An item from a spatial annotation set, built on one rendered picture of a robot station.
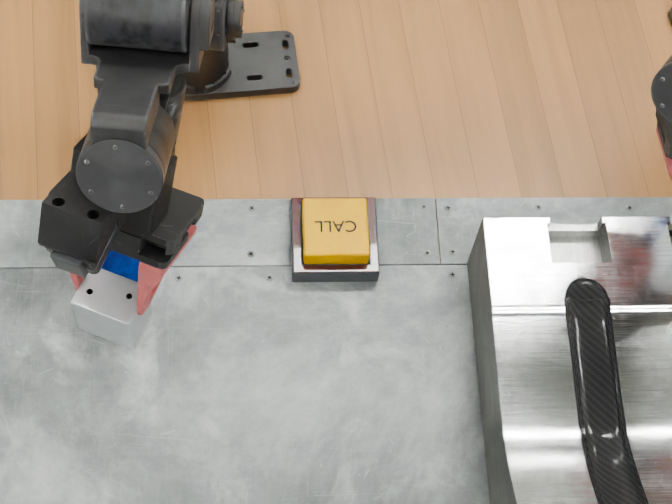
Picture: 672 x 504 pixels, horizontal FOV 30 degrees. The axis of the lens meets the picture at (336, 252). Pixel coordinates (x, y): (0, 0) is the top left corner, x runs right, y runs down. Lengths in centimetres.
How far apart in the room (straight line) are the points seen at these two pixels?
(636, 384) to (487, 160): 29
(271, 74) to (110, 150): 48
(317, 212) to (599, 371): 29
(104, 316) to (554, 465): 38
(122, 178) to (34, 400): 36
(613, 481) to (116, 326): 41
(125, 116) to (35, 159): 45
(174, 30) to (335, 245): 36
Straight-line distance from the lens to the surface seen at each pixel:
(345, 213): 116
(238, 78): 126
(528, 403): 105
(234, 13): 116
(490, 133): 126
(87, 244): 85
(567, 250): 114
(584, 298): 110
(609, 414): 107
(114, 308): 99
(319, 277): 115
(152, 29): 84
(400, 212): 120
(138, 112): 81
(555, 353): 107
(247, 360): 113
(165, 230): 92
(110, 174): 82
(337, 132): 125
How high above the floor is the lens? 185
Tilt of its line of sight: 63 degrees down
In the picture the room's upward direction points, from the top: 8 degrees clockwise
